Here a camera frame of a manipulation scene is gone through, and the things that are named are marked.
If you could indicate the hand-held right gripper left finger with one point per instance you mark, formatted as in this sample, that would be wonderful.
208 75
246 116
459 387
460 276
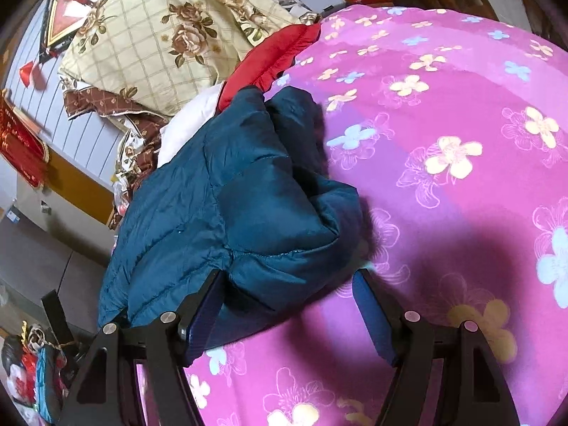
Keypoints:
199 319

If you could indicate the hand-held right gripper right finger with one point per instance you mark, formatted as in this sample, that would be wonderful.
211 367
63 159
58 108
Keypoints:
372 319

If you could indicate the teal quilted jacket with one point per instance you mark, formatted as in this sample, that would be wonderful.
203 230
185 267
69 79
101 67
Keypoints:
248 195

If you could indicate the pink floral bed sheet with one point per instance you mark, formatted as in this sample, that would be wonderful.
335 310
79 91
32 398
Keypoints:
443 230

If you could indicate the black upright object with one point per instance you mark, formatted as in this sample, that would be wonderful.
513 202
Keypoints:
57 315

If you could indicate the clear plastic bag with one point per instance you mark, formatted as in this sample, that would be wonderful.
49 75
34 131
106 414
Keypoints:
120 197

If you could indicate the colourful printed bag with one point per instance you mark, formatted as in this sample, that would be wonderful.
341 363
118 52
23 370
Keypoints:
26 372

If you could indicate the white pillow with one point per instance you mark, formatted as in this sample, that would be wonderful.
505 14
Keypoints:
191 128

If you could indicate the brown patterned blanket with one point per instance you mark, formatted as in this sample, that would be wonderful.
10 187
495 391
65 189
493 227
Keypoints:
97 97

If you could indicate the red ruffled pillow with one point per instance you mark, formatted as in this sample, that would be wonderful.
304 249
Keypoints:
266 62

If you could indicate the beige rose-print quilt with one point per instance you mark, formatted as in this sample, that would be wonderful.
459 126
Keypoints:
177 53

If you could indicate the red fringed wall hanging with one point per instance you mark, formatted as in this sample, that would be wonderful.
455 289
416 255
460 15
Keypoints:
17 142

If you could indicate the red knot wall decoration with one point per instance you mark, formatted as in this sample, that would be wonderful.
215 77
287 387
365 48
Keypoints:
66 22

